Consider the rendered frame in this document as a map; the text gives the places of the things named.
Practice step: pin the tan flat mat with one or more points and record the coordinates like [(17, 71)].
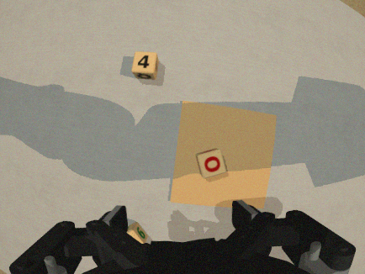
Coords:
[(246, 139)]

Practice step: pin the tan wooden letter block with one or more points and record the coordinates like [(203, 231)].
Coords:
[(137, 232), (145, 65), (210, 163)]

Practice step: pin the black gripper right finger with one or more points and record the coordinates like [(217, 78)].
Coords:
[(313, 248)]

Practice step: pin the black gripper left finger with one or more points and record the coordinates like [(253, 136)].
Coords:
[(60, 250)]

